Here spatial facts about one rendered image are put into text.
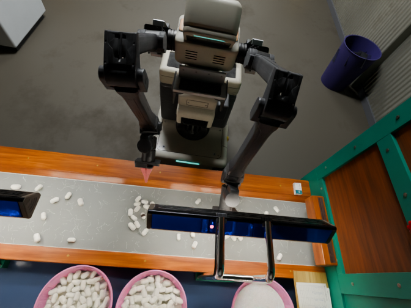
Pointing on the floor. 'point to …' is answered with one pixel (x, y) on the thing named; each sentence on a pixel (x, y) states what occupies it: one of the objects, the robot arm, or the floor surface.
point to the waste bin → (350, 62)
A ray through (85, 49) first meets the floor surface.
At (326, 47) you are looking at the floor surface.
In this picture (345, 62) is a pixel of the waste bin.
